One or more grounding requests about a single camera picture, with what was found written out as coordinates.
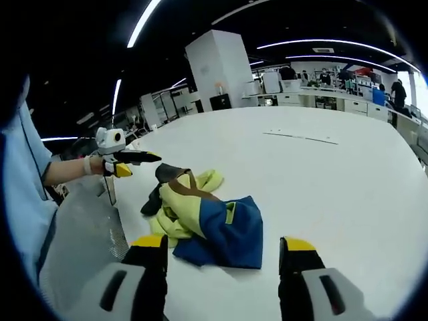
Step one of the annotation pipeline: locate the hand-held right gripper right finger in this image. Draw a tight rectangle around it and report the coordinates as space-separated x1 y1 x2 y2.
278 235 379 321

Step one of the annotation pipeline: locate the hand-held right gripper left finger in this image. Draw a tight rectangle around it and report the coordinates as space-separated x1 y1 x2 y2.
63 234 169 321

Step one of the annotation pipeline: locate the yellow blue brown garment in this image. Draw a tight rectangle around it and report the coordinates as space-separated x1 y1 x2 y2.
140 162 264 270

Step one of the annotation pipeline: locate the person's left hand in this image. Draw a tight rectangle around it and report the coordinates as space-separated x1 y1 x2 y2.
89 154 106 176

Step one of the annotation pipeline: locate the long ceiling light strip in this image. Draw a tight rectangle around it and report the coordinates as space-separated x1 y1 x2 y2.
303 54 399 73
256 39 421 72
112 78 122 114
126 0 163 49

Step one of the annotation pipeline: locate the grey mesh chair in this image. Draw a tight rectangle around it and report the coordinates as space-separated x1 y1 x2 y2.
39 185 130 304

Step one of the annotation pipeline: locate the person in blue shirt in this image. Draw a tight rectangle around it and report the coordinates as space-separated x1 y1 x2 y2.
0 75 60 288

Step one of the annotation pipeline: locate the black cabinet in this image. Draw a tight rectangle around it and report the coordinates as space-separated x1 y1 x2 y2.
209 94 233 112

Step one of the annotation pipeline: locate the white pillar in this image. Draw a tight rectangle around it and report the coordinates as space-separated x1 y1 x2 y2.
185 29 252 112

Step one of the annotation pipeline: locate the white box appliance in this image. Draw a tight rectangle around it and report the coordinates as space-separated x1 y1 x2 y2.
261 72 282 95

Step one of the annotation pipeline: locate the white drawer cabinet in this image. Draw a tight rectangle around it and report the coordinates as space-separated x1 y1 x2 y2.
344 99 369 116
277 93 302 108

